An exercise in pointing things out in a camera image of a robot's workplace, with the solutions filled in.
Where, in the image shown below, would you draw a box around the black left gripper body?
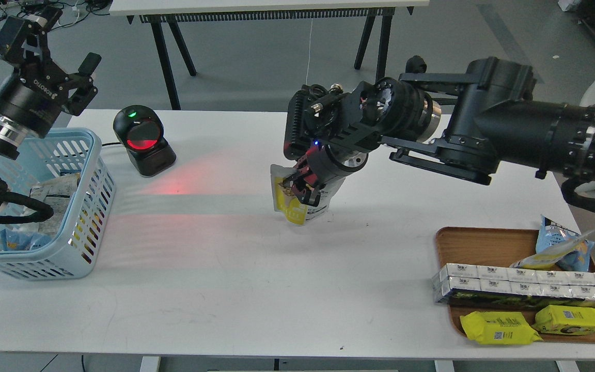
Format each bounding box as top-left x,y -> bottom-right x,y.
0,72 -> 79,138

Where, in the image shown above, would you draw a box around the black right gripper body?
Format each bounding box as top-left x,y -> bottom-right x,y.
305,145 -> 368,184

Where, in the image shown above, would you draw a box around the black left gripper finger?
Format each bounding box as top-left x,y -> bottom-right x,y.
0,6 -> 63,86
63,53 -> 102,116

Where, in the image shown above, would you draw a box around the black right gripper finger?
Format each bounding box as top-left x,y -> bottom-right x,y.
283,158 -> 319,194
292,178 -> 327,207

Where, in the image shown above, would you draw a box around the yellow white snack pouch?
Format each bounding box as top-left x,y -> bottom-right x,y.
270,163 -> 345,226

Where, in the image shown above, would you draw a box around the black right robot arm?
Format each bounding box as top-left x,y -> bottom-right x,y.
283,56 -> 595,213

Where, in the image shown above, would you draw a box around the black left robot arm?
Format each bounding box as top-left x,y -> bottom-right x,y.
0,6 -> 101,224

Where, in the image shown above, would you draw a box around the light blue plastic basket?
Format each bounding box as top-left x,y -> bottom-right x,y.
0,128 -> 116,281

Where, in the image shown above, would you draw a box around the white snack bag in basket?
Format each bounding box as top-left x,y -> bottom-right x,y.
13,172 -> 81,238

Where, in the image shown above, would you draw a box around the blue snack bag in basket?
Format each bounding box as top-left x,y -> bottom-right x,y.
0,229 -> 52,252

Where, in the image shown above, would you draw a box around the silver long snack box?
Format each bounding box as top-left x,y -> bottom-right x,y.
431,263 -> 595,310

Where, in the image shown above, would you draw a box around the blue snack bag on tray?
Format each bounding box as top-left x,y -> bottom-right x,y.
536,215 -> 595,272

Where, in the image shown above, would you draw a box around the black barcode scanner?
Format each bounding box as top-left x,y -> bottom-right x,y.
113,104 -> 177,177

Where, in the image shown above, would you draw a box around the background white table black legs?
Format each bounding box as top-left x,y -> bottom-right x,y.
109,1 -> 429,111

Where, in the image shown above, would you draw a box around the brown wooden tray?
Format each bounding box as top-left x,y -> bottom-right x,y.
435,227 -> 595,344

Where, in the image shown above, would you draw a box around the yellow packet left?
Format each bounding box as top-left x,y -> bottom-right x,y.
460,311 -> 542,345

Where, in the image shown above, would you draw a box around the yellow packet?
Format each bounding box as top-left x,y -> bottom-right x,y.
531,305 -> 595,336
460,311 -> 542,345

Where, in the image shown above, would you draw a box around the yellow white pouch on tray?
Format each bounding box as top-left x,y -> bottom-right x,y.
510,232 -> 595,270

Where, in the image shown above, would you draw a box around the yellow packet right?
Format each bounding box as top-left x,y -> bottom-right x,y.
531,305 -> 595,336

